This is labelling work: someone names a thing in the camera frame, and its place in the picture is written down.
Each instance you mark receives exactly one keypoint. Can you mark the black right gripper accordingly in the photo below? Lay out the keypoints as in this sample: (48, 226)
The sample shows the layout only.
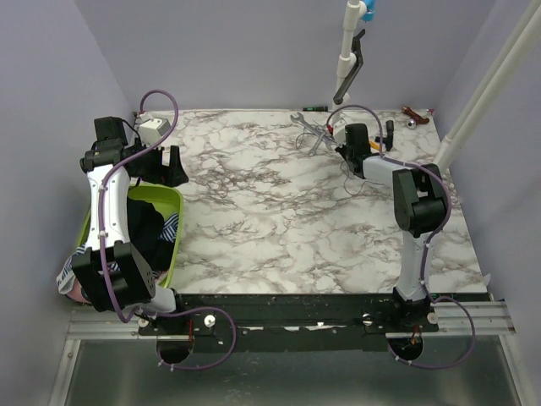
(342, 150)

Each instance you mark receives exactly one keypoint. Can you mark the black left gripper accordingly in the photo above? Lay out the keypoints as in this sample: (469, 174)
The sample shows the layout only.
(173, 175)

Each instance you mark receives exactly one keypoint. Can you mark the blue white striped garment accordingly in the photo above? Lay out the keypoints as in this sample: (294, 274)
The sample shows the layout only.
(66, 278)

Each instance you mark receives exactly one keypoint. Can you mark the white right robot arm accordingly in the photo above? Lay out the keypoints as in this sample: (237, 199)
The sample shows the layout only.
(421, 209)

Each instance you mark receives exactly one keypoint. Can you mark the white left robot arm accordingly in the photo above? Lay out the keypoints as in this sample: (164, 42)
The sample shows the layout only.
(103, 165)

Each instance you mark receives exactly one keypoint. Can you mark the lime green laundry basket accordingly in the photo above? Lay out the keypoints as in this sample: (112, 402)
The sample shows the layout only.
(129, 245)

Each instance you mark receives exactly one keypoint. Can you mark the black T-shaped tool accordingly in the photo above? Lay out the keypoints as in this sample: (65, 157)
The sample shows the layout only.
(388, 140)

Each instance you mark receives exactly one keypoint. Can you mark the green black precision screwdriver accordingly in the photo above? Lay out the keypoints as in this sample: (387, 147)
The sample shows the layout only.
(316, 109)

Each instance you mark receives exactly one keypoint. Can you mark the black garment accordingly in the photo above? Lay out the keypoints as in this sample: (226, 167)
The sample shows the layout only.
(144, 227)

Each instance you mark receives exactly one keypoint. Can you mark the chrome combination wrench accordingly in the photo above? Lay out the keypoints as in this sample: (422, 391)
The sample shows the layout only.
(299, 118)

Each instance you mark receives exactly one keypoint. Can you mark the white PVC pipe stand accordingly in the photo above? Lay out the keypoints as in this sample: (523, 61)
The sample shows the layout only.
(355, 11)

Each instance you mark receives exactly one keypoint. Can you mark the pink patterned garment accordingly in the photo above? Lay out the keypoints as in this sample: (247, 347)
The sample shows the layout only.
(77, 294)

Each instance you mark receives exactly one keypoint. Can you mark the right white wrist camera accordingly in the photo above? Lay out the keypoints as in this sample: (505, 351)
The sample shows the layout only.
(338, 133)

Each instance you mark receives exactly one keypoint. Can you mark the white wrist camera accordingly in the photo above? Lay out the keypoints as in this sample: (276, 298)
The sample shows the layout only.
(152, 130)
(338, 133)

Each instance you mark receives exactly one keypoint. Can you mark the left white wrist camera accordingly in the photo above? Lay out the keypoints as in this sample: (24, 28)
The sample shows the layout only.
(152, 130)

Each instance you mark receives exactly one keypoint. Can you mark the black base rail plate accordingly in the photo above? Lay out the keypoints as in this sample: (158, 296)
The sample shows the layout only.
(291, 322)

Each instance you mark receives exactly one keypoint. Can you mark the aluminium frame rail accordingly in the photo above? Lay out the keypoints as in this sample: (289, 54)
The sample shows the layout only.
(88, 325)

